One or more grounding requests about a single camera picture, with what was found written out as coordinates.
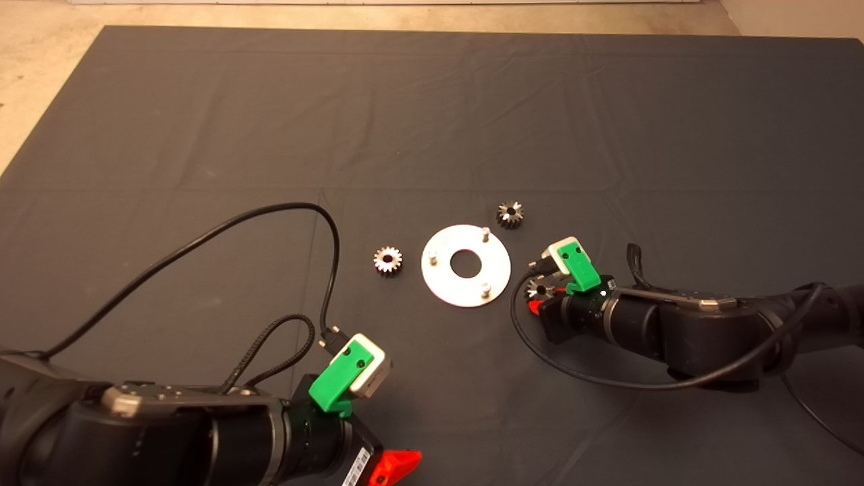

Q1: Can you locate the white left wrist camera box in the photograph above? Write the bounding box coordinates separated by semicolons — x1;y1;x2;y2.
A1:
344;334;392;398

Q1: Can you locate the round metal carrier plate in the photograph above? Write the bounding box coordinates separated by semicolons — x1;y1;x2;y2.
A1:
421;224;512;308

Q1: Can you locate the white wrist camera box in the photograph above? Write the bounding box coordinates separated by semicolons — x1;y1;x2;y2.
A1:
547;236;581;274
344;334;392;398

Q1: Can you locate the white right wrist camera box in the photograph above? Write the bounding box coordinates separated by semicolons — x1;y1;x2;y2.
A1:
547;236;581;274

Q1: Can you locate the braided black left arm cable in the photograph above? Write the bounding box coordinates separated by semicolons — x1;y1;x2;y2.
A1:
223;313;317;396

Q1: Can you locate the dark grey table cloth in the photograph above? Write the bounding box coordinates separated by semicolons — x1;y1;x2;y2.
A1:
0;26;864;486

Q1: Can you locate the smooth black left camera cable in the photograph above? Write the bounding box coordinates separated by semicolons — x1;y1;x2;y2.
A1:
27;201;345;358

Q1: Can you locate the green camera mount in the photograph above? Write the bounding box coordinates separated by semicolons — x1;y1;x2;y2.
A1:
557;242;601;294
308;340;372;418

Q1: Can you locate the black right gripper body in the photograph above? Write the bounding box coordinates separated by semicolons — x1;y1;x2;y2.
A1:
540;294;576;345

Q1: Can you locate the braided black arm cable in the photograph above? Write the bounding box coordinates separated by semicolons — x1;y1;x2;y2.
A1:
626;243;666;291
223;313;317;396

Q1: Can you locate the green left camera mount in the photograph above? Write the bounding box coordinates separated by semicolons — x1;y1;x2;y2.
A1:
308;340;372;418

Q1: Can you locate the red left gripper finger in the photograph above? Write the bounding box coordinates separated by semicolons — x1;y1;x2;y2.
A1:
368;451;423;486

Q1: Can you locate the braided black right arm cable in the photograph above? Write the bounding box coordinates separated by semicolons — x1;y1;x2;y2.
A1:
626;243;666;291

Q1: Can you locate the green right camera mount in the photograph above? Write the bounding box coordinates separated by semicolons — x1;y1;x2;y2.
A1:
557;242;601;294

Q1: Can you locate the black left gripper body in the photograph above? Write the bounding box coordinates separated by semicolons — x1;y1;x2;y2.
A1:
290;373;383;486

